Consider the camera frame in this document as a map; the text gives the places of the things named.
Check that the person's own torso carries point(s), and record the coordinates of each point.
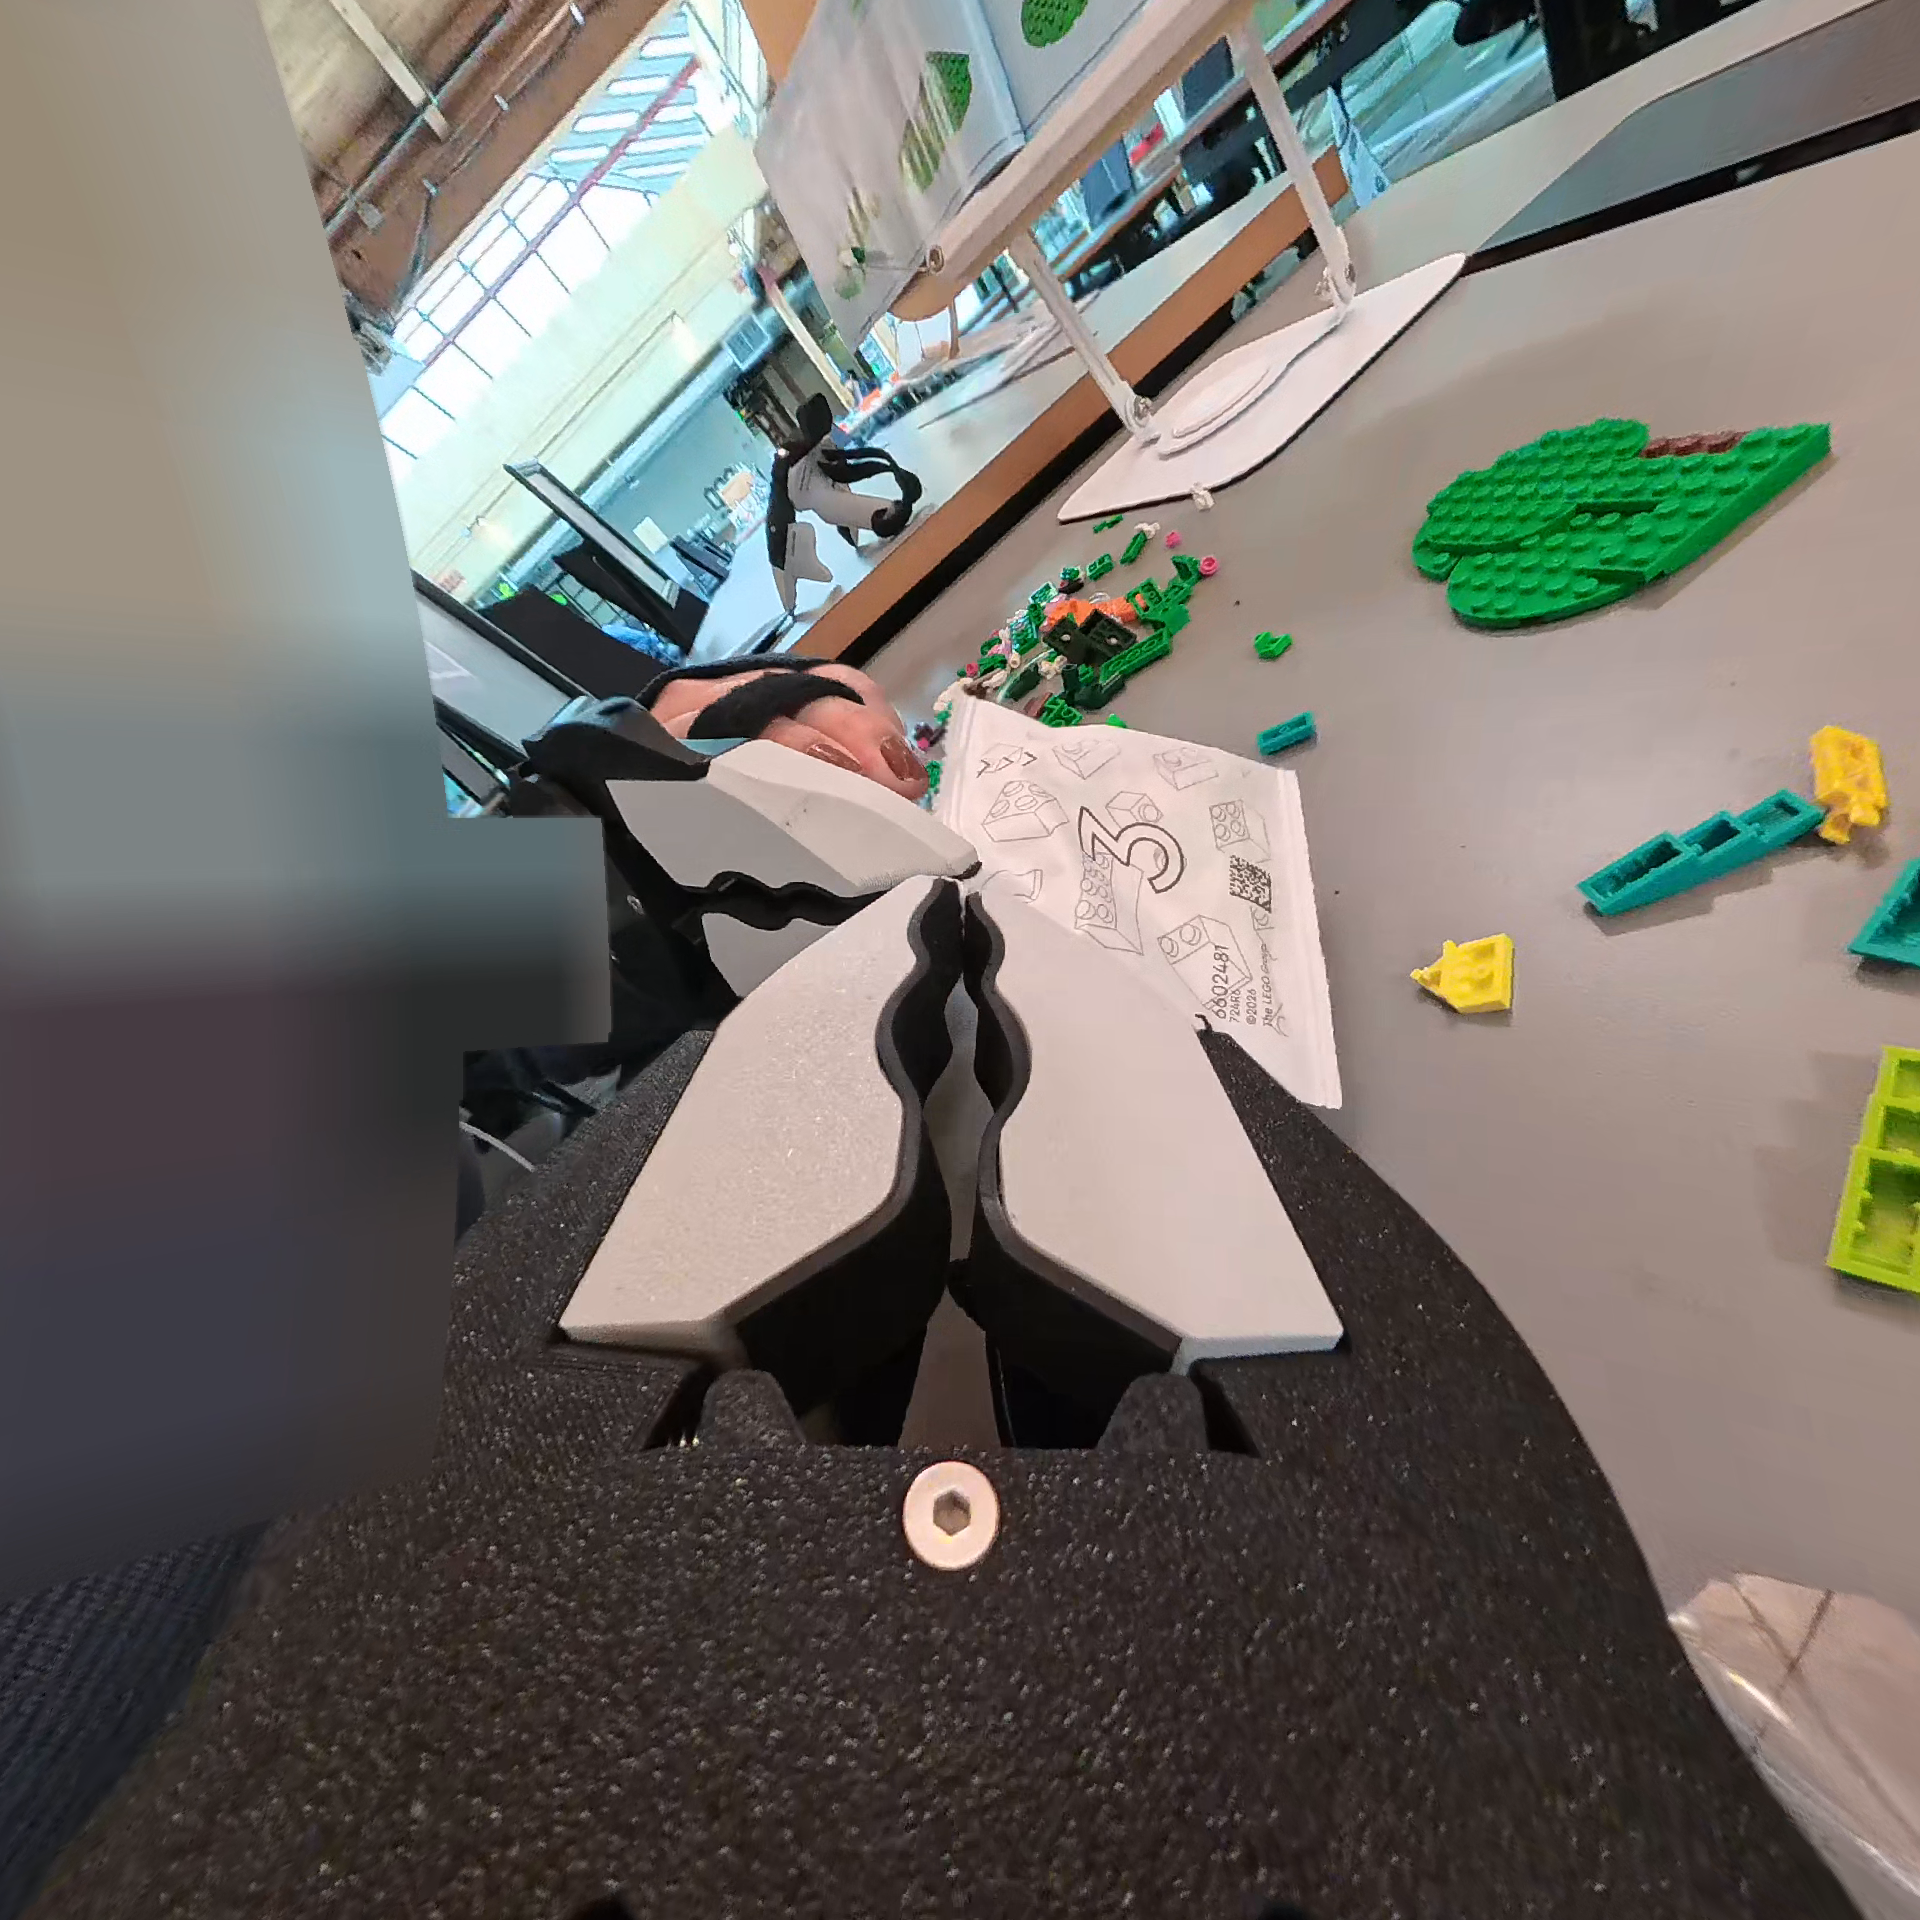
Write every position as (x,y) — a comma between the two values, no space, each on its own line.
(89,1680)

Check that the grey desk with wooden edge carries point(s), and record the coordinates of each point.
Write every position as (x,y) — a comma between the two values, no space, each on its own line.
(974,406)

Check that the pile of colourful lego pieces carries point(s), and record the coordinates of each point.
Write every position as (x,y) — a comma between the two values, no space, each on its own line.
(1694,855)

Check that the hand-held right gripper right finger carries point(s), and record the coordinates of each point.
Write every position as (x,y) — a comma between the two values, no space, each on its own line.
(1156,1200)

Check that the white book stand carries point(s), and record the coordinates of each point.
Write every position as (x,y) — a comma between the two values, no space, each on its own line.
(1276,389)

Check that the person's left hand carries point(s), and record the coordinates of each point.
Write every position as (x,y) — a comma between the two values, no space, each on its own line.
(856,735)

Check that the pile of loose lego pieces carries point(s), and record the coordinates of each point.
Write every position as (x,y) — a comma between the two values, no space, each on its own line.
(1096,629)

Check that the green lego plate assembly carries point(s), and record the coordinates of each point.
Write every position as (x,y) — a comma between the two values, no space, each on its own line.
(1621,511)

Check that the white printed paper bag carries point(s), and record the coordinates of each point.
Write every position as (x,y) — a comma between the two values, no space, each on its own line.
(1170,840)

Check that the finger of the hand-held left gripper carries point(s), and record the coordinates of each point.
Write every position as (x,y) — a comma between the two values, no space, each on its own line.
(797,820)
(757,946)

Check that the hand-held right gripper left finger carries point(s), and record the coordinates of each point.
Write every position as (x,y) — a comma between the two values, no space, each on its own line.
(764,1186)

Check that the open instruction booklet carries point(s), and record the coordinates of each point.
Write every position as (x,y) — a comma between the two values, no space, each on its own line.
(902,119)

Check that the spare hand-held gripper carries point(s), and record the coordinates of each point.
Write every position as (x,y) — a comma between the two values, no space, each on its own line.
(826,495)

